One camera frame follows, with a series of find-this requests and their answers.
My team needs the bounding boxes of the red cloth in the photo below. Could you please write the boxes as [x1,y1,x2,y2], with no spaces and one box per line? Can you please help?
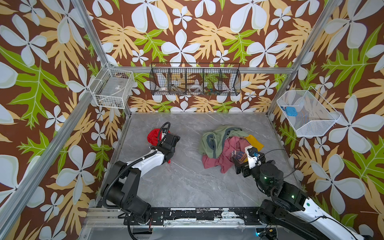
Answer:
[147,128,172,164]

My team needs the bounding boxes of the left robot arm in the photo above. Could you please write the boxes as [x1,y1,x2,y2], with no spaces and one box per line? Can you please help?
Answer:
[102,133,180,224]

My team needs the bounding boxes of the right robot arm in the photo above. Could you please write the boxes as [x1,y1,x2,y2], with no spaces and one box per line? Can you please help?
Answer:
[231,146,372,240]

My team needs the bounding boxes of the pink cloth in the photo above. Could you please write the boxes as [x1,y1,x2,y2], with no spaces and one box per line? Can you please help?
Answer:
[202,137,250,174]

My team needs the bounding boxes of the yellow cloth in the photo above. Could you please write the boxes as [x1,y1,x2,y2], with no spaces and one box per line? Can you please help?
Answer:
[245,135,264,152]

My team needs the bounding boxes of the green cloth with grey trim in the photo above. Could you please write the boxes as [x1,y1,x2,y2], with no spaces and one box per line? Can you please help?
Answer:
[199,126,249,159]

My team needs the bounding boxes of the blue object in basket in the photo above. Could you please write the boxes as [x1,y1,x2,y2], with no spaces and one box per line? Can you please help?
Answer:
[284,106,298,117]

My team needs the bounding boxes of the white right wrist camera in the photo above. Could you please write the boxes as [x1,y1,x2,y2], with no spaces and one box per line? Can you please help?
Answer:
[245,146,260,169]

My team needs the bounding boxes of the black corrugated cable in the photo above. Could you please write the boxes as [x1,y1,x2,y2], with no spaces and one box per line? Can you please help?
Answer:
[157,121,172,145]

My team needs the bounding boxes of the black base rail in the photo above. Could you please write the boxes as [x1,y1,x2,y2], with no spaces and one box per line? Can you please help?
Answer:
[122,207,261,227]

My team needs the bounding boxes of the black wire basket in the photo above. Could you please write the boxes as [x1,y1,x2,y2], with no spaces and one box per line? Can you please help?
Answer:
[149,63,242,96]

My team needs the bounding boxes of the white wire basket left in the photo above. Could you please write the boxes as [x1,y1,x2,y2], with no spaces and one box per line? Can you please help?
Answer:
[90,68,135,109]

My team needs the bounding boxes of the white wire basket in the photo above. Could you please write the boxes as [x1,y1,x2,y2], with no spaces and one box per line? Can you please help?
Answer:
[90,68,135,109]
[277,87,341,138]

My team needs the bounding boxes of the white wire basket right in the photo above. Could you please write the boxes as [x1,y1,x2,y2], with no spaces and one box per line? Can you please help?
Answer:
[277,87,341,138]

